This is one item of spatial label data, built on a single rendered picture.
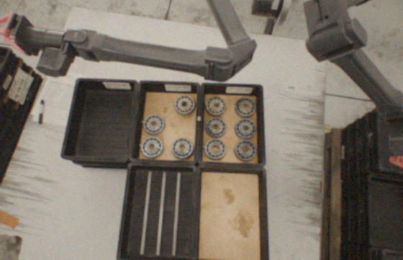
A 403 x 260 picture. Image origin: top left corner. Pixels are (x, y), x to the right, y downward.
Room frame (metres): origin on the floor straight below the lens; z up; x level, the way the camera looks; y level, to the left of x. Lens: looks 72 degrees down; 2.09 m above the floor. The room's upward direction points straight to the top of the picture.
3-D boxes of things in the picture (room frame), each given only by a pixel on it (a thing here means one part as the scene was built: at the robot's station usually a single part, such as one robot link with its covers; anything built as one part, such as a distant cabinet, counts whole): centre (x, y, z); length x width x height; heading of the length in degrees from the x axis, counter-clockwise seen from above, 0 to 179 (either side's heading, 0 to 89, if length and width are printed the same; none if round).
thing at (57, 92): (0.66, 0.79, 0.70); 0.33 x 0.23 x 0.01; 170
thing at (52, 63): (0.43, 0.36, 1.45); 0.12 x 0.11 x 0.09; 81
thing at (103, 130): (0.45, 0.45, 0.87); 0.40 x 0.30 x 0.11; 177
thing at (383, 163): (0.43, -1.17, 0.37); 0.40 x 0.30 x 0.45; 170
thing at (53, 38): (0.47, 0.39, 1.45); 0.07 x 0.07 x 0.06; 81
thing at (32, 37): (0.48, 0.45, 1.46); 0.07 x 0.07 x 0.10; 81
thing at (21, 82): (0.88, 1.23, 0.41); 0.31 x 0.02 x 0.16; 170
